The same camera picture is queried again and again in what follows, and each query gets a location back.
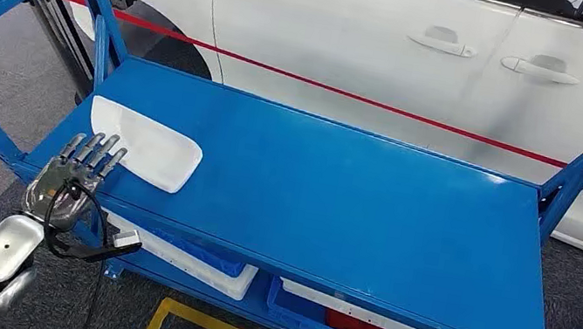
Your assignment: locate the red barrier belt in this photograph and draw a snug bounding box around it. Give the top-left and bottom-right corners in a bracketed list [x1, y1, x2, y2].
[25, 0, 583, 190]

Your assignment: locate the black stanchion post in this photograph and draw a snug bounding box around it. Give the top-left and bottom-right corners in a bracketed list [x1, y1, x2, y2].
[0, 0, 109, 105]

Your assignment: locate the white plastic car part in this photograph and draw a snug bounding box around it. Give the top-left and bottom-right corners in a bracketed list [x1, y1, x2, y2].
[79, 94, 211, 198]

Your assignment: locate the red part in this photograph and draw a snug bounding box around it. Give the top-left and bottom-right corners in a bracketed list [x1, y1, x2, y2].
[322, 307, 391, 329]

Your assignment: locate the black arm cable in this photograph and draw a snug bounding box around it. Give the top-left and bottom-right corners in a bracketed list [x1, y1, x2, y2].
[26, 176, 119, 329]

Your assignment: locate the white plastic tray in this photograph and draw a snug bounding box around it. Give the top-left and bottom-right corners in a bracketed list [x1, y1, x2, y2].
[94, 209, 265, 305]

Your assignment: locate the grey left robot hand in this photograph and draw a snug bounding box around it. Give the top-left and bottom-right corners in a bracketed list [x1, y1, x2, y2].
[17, 121, 132, 241]

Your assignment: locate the white car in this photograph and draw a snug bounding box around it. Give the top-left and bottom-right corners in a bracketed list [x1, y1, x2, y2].
[13, 0, 583, 266]

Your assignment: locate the blue metal shelf rack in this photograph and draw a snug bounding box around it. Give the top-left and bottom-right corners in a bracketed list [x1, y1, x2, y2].
[0, 0, 583, 329]

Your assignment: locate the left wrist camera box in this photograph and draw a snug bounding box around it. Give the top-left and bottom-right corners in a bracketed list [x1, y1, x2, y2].
[112, 226, 143, 251]

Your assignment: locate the long white plastic part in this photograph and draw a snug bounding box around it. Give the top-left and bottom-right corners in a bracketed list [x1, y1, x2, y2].
[272, 276, 463, 329]

